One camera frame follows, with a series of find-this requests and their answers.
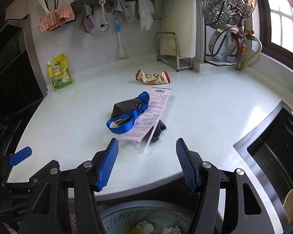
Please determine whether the black wall rack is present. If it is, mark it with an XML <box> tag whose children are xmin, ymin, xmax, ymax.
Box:
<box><xmin>195</xmin><ymin>0</ymin><xmax>259</xmax><ymax>68</ymax></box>

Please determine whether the white hanging cloth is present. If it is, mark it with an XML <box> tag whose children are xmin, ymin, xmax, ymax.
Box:
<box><xmin>138</xmin><ymin>0</ymin><xmax>155</xmax><ymax>32</ymax></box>

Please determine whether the steel steamer basket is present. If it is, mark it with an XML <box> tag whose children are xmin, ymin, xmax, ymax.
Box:
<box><xmin>204</xmin><ymin>0</ymin><xmax>257</xmax><ymax>28</ymax></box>

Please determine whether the grey purple hanging cloth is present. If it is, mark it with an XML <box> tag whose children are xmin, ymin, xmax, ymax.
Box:
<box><xmin>78</xmin><ymin>4</ymin><xmax>95</xmax><ymax>35</ymax></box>

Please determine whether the pink printed receipt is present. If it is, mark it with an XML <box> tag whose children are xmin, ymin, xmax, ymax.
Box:
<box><xmin>116</xmin><ymin>87</ymin><xmax>171</xmax><ymax>142</ymax></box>

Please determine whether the white cutting board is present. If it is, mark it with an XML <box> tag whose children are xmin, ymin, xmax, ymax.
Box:
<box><xmin>161</xmin><ymin>0</ymin><xmax>197</xmax><ymax>58</ymax></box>

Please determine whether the yellow green refill pouch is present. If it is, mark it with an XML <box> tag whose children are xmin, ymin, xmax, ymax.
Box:
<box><xmin>47</xmin><ymin>54</ymin><xmax>73</xmax><ymax>91</ymax></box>

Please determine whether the blue white bottle brush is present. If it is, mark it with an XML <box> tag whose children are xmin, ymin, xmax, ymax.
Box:
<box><xmin>114</xmin><ymin>20</ymin><xmax>126</xmax><ymax>58</ymax></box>

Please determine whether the black kitchen sink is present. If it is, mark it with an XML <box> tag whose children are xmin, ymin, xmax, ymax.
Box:
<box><xmin>233</xmin><ymin>101</ymin><xmax>293</xmax><ymax>229</ymax></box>

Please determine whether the steel cutting board stand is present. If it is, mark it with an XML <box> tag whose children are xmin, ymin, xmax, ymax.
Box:
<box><xmin>155</xmin><ymin>31</ymin><xmax>193</xmax><ymax>72</ymax></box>

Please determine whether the pink wavy sponge cloth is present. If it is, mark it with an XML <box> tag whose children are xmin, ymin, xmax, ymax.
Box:
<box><xmin>39</xmin><ymin>3</ymin><xmax>76</xmax><ymax>32</ymax></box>

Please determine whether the dark grey rag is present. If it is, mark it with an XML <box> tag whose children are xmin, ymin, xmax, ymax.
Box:
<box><xmin>110</xmin><ymin>97</ymin><xmax>167</xmax><ymax>144</ymax></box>

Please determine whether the blue lanyard strap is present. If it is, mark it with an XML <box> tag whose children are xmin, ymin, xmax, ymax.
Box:
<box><xmin>106</xmin><ymin>91</ymin><xmax>151</xmax><ymax>135</ymax></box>

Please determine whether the red white snack wrapper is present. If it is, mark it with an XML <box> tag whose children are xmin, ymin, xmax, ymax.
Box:
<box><xmin>135</xmin><ymin>70</ymin><xmax>170</xmax><ymax>85</ymax></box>

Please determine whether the yellowish gas hose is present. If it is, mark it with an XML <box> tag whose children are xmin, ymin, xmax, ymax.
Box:
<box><xmin>236</xmin><ymin>28</ymin><xmax>263</xmax><ymax>71</ymax></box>

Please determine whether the steel ladle spoon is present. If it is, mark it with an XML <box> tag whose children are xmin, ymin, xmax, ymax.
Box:
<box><xmin>99</xmin><ymin>0</ymin><xmax>109</xmax><ymax>32</ymax></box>

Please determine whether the pot lid with brown handle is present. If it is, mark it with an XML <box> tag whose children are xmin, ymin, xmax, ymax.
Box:
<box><xmin>208</xmin><ymin>24</ymin><xmax>244</xmax><ymax>61</ymax></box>

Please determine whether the black oven appliance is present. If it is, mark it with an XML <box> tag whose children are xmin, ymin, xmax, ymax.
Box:
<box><xmin>0</xmin><ymin>15</ymin><xmax>47</xmax><ymax>182</ymax></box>

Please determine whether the trash bin with bag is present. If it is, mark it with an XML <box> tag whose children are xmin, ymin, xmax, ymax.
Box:
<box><xmin>98</xmin><ymin>200</ymin><xmax>194</xmax><ymax>233</ymax></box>

